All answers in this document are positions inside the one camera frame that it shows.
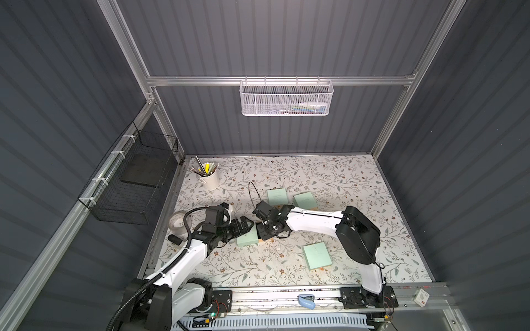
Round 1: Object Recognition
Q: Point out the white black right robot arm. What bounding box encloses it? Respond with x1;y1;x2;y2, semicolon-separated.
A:
252;201;399;310

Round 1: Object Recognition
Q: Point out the white tape roll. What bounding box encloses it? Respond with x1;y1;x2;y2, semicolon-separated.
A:
168;211;187;236

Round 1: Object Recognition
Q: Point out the black marker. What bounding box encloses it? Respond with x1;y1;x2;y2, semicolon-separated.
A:
167;234;183;245

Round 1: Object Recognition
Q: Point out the blue stapler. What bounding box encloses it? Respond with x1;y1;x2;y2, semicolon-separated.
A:
298;294;316;310

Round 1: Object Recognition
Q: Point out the mint green drawer jewelry box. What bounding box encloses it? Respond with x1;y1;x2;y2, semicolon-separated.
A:
303;242;332;270
236;226;259;247

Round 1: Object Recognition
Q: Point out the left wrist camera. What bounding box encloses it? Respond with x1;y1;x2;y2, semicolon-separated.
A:
205;203;231;228

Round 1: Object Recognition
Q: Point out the black wire mesh basket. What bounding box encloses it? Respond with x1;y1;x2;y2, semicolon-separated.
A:
78;125;179;226

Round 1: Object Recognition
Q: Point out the white pen cup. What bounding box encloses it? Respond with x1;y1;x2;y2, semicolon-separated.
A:
199;172;220;190

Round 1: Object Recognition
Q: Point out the white small card box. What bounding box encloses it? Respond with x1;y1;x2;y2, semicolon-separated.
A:
414;288;430;308

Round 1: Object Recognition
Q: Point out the black camera cable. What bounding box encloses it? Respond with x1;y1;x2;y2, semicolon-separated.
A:
247;181;262;205

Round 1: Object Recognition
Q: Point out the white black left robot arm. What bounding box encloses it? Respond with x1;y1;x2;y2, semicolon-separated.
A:
106;203;253;330

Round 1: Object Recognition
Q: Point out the white wire mesh basket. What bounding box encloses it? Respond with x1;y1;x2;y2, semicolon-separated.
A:
239;79;334;117

